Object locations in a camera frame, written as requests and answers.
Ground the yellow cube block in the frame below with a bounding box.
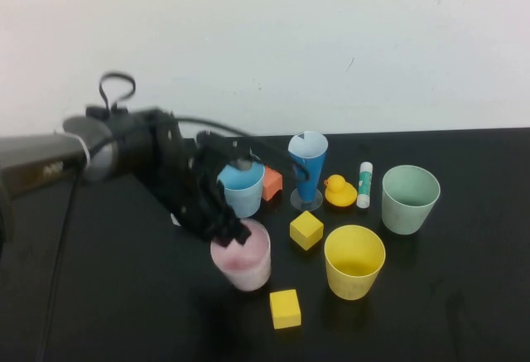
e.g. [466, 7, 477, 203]
[289, 210, 325, 251]
[268, 288, 302, 331]

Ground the black left camera cable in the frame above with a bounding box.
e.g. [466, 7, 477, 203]
[171, 115, 312, 182]

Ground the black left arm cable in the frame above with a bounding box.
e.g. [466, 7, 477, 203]
[39, 70, 137, 362]

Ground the yellow rubber duck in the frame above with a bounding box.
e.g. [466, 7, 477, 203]
[323, 174, 358, 208]

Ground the light blue plastic cup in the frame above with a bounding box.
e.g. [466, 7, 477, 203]
[217, 162, 266, 220]

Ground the orange arch block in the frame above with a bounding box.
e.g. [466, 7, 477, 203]
[261, 165, 284, 202]

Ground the white green glue stick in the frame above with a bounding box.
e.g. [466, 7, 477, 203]
[355, 162, 374, 210]

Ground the green plastic cup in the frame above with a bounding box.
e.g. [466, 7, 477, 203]
[381, 164, 441, 236]

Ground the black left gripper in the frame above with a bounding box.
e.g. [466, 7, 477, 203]
[153, 111, 254, 251]

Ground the yellow plastic cup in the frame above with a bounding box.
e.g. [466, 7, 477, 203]
[323, 224, 387, 302]

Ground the blue paper cone cup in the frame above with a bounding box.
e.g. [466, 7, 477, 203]
[287, 131, 329, 213]

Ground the pink plastic cup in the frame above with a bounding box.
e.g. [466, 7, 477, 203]
[210, 218, 273, 292]

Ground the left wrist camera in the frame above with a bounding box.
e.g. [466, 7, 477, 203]
[194, 128, 261, 172]

